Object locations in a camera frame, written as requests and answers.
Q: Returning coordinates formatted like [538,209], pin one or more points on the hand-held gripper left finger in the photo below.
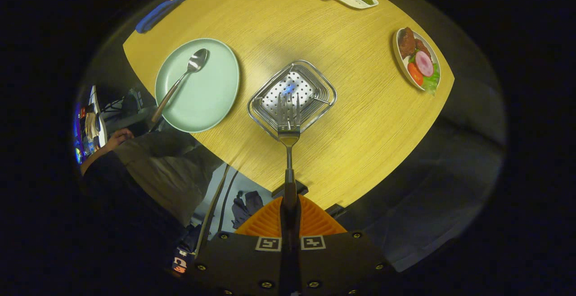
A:
[243,264]

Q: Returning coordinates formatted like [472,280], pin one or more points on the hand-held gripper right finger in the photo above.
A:
[337,264]

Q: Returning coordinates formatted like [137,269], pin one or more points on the dark cloth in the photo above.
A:
[246,208]

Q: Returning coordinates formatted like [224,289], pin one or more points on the person's grey trousers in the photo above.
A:
[166,170]

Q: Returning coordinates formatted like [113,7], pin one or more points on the pale green plate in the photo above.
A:
[211,84]

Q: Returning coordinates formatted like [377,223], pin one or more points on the red tomato slice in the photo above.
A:
[415,74]

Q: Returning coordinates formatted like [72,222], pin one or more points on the green lettuce leaf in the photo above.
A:
[433,82]

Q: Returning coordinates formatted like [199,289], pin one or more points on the white panel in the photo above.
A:
[100,116]

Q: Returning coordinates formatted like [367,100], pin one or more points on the beige food plate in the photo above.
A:
[400,62]

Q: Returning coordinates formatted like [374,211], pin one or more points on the glowing blue screen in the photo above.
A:
[78,129]

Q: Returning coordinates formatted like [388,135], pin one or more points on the pink round slice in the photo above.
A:
[424,63]

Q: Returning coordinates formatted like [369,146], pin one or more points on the brown meat piece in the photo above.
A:
[407,43]

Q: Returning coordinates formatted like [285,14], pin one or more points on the blue folded towel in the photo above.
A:
[155,15]

